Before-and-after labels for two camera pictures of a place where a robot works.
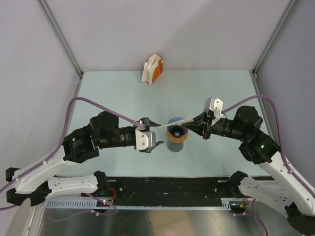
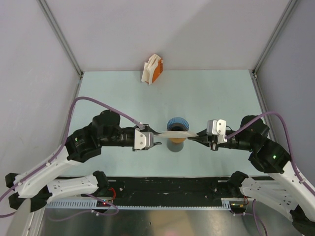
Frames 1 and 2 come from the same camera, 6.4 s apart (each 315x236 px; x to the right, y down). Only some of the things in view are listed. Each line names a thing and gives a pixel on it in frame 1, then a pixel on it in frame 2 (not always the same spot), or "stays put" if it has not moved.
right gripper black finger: [199, 117] -> [203, 132]
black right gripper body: [221, 127] -> [223, 143]
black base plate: [168, 191] stays put
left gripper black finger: [153, 124] -> [147, 128]
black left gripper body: [134, 134] stays put
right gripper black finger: [197, 128] -> [204, 139]
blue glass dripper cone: [175, 130] stays put
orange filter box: [158, 71] stays put
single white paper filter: [179, 122] -> [176, 134]
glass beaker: [175, 147] stays put
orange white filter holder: [149, 68] stays put
